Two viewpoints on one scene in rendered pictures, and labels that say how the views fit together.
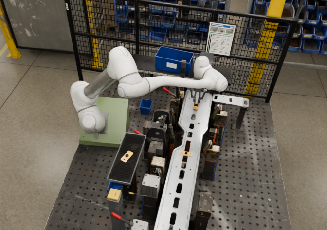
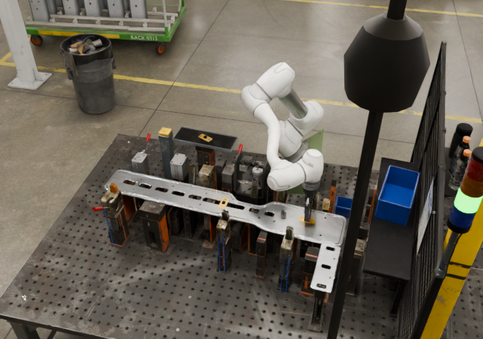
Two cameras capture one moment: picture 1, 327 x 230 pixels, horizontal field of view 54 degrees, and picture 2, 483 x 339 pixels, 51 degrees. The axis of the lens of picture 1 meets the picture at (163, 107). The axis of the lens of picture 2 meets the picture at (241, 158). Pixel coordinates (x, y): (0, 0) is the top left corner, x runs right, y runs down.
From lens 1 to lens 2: 2.78 m
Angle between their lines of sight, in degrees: 69
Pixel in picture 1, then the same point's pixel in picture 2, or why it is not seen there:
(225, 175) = (224, 286)
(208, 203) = (150, 208)
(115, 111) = not seen: hidden behind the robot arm
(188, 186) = (178, 200)
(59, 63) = not seen: outside the picture
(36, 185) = not seen: hidden behind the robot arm
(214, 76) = (280, 164)
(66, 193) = (220, 153)
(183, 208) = (153, 194)
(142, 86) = (251, 101)
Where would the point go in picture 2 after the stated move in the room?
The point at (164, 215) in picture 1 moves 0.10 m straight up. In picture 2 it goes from (150, 180) to (148, 166)
